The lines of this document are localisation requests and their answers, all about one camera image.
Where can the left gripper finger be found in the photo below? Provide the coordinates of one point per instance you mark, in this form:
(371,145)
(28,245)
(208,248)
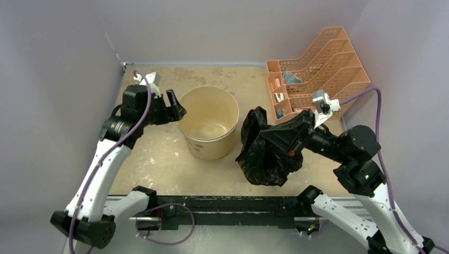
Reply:
(174,103)
(176,113)

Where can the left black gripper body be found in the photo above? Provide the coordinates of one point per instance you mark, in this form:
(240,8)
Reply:
(158,112)

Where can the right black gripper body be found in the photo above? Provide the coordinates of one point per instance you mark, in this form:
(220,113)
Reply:
(318,139)

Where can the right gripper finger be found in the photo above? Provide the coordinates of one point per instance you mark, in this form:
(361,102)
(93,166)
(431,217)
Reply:
(304,121)
(289,142)

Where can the black plastic trash bag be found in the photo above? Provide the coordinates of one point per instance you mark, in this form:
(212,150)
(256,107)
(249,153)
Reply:
(261,161)

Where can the beige round trash bin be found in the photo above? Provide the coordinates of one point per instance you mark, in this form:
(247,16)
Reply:
(209,125)

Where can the orange plastic file organizer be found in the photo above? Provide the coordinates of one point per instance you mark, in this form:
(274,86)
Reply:
(329,63)

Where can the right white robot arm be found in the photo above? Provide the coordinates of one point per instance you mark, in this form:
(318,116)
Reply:
(387,231)

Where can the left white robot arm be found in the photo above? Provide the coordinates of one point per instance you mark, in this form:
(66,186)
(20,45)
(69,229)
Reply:
(87,218)

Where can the blue small bottle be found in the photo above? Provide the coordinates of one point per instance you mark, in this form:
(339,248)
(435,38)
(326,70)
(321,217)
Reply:
(279,113)

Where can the white stapler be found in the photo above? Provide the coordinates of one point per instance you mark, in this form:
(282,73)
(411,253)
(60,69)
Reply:
(278,97)

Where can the teal packet in organizer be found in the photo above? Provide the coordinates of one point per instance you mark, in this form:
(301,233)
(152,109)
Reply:
(291,78)

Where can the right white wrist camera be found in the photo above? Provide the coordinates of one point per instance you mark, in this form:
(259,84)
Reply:
(325,107)

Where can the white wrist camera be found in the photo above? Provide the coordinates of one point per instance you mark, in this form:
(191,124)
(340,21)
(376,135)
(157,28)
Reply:
(152,79)
(325,107)

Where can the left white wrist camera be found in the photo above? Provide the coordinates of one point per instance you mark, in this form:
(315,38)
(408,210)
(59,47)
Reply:
(152,79)

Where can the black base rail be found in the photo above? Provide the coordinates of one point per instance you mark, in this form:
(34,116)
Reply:
(284,212)

